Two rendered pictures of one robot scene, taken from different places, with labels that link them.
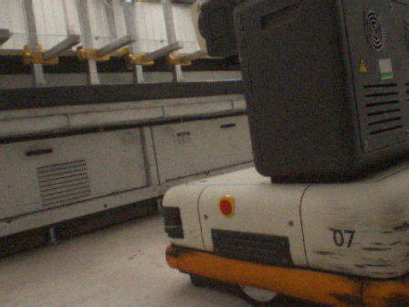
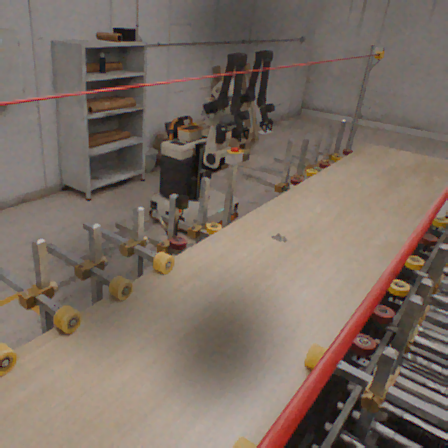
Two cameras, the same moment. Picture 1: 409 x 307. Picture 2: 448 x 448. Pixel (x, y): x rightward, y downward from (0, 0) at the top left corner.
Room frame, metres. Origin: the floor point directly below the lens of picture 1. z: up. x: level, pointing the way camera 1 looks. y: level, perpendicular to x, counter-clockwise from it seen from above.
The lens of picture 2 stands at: (4.92, -1.16, 1.89)
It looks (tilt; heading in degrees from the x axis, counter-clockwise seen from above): 28 degrees down; 169
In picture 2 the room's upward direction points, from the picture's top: 4 degrees clockwise
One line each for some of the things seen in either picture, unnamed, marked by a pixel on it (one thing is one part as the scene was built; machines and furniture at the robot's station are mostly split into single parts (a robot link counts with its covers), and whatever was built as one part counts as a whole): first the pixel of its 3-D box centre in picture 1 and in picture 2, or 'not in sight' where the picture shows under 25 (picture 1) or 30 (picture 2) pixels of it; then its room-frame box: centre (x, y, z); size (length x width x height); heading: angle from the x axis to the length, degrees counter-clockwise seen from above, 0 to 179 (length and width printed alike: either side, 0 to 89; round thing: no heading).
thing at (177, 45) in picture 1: (152, 56); (284, 175); (2.00, 0.18, 0.82); 0.43 x 0.03 x 0.04; 42
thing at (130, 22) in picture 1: (133, 48); (300, 170); (2.04, 0.27, 0.87); 0.04 x 0.04 x 0.48; 42
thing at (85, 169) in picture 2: not in sight; (103, 118); (0.09, -1.16, 0.78); 0.90 x 0.45 x 1.55; 132
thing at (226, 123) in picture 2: not in sight; (228, 128); (1.32, -0.10, 0.99); 0.28 x 0.16 x 0.22; 132
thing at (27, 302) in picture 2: not in sight; (38, 293); (3.57, -1.41, 0.95); 0.14 x 0.06 x 0.05; 132
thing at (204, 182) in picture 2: not in sight; (201, 220); (2.88, -0.65, 0.89); 0.04 x 0.04 x 0.48; 42
